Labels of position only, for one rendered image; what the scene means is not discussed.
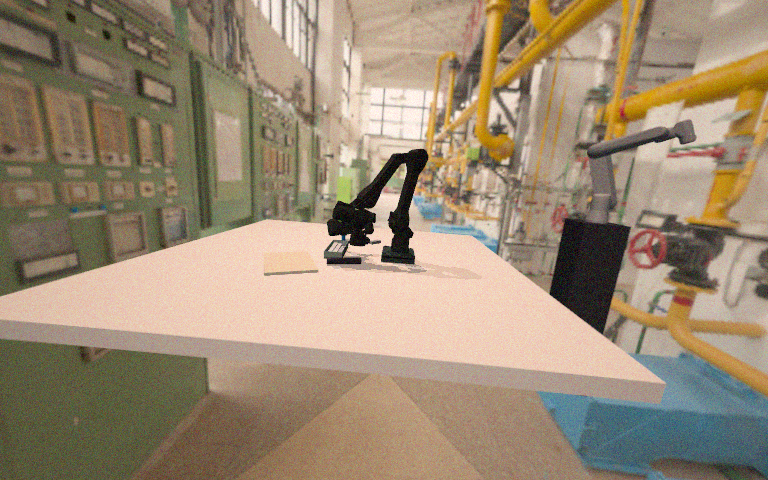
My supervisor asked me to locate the keyboard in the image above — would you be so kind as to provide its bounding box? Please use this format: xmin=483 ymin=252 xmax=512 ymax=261
xmin=324 ymin=240 xmax=349 ymax=258

